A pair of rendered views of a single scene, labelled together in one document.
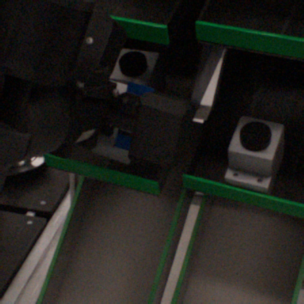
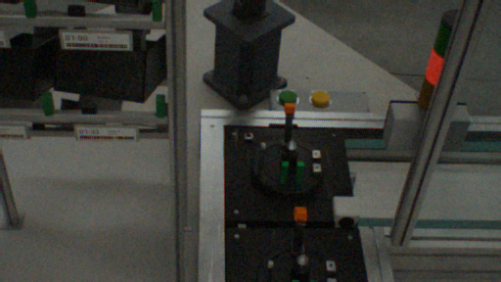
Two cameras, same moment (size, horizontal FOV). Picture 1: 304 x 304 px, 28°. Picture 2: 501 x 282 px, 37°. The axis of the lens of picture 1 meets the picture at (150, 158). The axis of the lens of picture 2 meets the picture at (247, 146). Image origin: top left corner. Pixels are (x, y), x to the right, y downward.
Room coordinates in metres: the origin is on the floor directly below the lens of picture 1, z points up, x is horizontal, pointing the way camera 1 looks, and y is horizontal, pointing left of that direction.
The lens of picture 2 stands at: (1.58, -0.05, 2.02)
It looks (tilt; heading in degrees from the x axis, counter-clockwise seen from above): 45 degrees down; 164
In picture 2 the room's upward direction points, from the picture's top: 4 degrees clockwise
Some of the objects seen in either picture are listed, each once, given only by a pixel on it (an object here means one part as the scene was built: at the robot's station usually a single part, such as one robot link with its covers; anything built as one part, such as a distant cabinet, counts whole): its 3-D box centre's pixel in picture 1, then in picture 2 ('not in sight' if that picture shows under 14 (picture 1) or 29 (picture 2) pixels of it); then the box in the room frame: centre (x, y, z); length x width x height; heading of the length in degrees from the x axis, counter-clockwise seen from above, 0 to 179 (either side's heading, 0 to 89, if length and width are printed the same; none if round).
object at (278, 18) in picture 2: not in sight; (247, 49); (0.28, 0.30, 0.96); 0.15 x 0.15 x 0.20; 30
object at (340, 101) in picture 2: not in sight; (318, 111); (0.48, 0.42, 0.93); 0.21 x 0.07 x 0.06; 79
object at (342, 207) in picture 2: not in sight; (344, 212); (0.79, 0.37, 0.97); 0.05 x 0.05 x 0.04; 79
